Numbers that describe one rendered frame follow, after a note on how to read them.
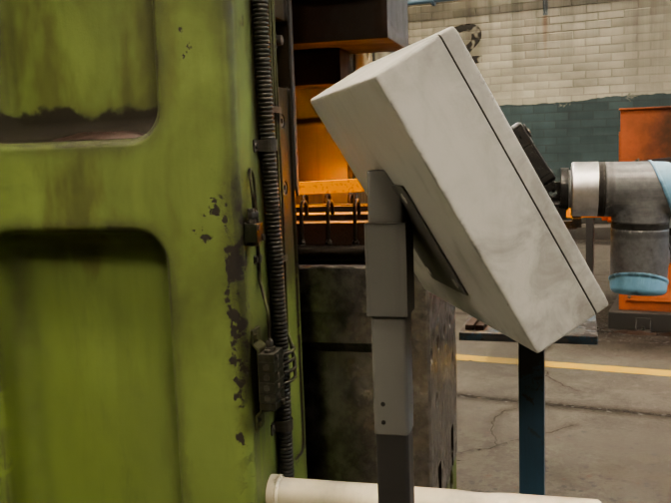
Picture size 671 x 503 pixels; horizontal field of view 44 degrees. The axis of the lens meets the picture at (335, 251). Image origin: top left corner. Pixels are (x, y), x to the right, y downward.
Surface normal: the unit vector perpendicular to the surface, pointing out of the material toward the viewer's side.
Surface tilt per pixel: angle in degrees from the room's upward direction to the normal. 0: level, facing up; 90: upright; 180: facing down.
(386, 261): 91
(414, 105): 90
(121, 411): 90
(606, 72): 88
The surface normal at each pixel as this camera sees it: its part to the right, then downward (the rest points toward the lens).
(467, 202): 0.18, 0.12
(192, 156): -0.25, 0.14
